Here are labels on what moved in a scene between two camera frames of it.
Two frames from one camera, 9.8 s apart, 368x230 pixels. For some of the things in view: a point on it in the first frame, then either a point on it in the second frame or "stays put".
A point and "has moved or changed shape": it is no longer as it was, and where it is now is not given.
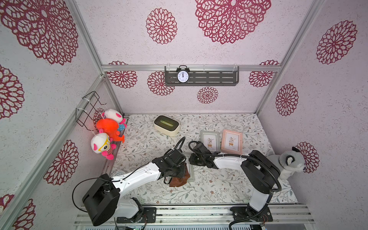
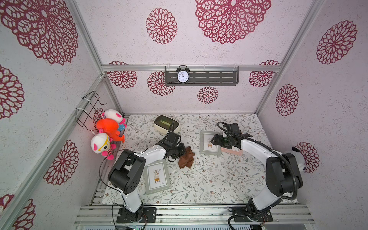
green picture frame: x=191 y=167 has moved or changed shape
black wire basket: x=86 y=114 stays put
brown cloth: x=179 y=181 has moved or changed shape
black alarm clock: x=183 y=74 stays put
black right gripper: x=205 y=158 → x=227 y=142
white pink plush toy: x=115 y=115 stays put
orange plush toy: x=110 y=127 stays put
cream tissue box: x=166 y=125 stays put
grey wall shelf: x=204 y=76 stays put
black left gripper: x=182 y=167 → x=181 y=145
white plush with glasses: x=100 y=143 stays put
